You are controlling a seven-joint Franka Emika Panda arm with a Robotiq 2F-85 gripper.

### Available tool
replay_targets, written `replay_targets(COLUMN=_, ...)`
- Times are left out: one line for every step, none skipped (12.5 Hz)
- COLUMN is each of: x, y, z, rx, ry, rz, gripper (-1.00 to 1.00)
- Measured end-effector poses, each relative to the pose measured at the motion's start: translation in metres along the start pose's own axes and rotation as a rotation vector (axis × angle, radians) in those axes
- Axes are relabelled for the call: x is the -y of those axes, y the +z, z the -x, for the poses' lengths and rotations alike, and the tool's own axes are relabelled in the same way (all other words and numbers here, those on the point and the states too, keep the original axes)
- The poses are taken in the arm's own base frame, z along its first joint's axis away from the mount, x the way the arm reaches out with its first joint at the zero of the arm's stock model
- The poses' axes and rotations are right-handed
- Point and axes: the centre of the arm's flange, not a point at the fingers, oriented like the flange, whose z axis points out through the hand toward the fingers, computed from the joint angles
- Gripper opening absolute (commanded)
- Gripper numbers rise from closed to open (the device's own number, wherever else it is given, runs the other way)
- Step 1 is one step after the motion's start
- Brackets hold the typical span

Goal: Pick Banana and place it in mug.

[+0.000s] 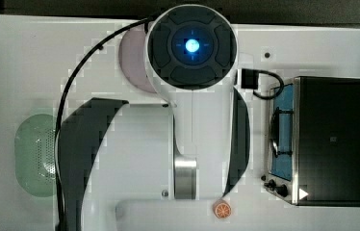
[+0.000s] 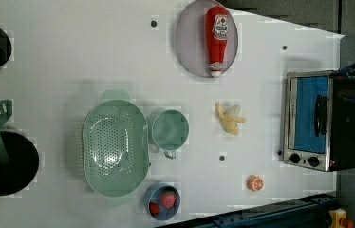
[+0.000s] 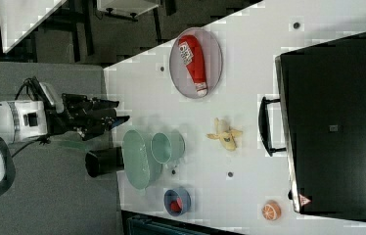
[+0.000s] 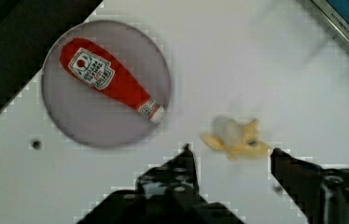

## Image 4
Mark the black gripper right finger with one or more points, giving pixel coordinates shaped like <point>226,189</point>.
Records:
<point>321,194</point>

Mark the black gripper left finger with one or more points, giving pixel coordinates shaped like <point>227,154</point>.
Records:
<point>167,194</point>

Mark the yellow plush peeled banana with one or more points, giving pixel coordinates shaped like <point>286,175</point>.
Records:
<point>237,140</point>

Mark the grey round plate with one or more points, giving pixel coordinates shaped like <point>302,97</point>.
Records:
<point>87,116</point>

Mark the red plush ketchup bottle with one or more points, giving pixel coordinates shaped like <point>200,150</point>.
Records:
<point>100,70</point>

